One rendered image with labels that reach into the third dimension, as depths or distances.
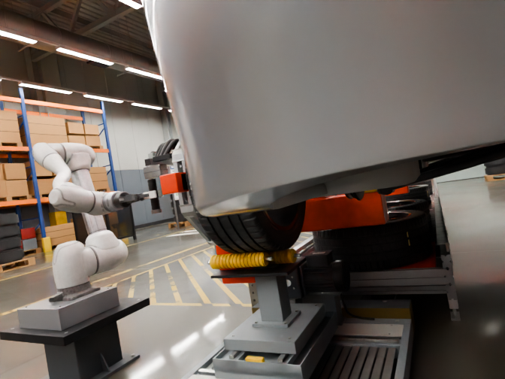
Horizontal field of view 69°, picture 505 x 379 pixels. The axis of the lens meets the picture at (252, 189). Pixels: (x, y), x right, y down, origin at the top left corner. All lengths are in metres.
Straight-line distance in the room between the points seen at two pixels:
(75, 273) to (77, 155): 0.67
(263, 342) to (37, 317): 1.09
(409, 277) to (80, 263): 1.64
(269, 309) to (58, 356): 1.09
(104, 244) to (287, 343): 1.17
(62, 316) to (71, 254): 0.31
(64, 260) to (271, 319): 1.06
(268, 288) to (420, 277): 0.81
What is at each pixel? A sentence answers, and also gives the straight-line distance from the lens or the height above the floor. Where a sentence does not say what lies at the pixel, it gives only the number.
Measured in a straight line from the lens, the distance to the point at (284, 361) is 1.43.
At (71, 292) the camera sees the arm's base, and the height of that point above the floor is 0.42.
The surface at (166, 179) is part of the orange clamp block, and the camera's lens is 1.33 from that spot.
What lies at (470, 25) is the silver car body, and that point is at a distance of 0.37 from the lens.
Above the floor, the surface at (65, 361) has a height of 0.12.
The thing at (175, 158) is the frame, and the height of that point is 0.95.
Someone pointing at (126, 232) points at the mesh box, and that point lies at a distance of 9.85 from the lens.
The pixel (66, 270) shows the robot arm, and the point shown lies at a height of 0.54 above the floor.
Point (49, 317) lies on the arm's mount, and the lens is 1.98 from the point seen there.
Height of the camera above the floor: 0.78
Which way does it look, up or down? level
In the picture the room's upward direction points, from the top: 9 degrees counter-clockwise
